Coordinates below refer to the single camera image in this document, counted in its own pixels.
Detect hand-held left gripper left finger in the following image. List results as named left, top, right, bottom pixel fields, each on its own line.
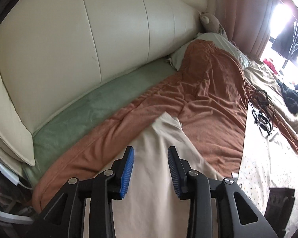
left=34, top=146, right=135, bottom=238

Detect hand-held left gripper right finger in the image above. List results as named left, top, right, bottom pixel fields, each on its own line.
left=167, top=146, right=273, bottom=238

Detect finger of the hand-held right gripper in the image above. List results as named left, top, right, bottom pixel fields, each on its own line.
left=265, top=188, right=295, bottom=228

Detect beige jacket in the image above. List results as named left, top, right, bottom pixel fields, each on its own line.
left=112, top=111, right=229, bottom=238

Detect black clothes pile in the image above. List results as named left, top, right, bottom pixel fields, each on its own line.
left=278, top=81, right=298, bottom=116

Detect white floral bed sheet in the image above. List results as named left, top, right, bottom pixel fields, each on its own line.
left=238, top=102, right=298, bottom=238

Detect green bed sheet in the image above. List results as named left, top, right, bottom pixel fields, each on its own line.
left=22, top=58, right=178, bottom=186

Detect orange-brown blanket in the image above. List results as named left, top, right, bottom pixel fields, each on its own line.
left=31, top=40, right=298, bottom=210

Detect beige duvet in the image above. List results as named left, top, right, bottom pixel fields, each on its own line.
left=243, top=57, right=298, bottom=164

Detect cream leather headboard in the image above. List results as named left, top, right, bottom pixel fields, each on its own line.
left=0, top=0, right=210, bottom=166

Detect red garment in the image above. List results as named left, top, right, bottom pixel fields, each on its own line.
left=263, top=58, right=279, bottom=75

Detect pale pillow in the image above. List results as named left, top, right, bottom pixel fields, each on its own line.
left=167, top=32, right=252, bottom=71

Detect beige plush toy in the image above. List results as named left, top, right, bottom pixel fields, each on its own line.
left=200, top=12, right=229, bottom=36

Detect long dark hanging garment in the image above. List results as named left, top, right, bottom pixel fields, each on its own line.
left=271, top=31, right=294, bottom=55

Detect pink curtain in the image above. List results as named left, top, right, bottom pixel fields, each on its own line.
left=213, top=0, right=288, bottom=57

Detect window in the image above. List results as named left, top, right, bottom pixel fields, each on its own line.
left=268, top=0, right=298, bottom=67

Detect black cables and glasses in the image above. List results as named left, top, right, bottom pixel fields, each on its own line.
left=249, top=88, right=274, bottom=137

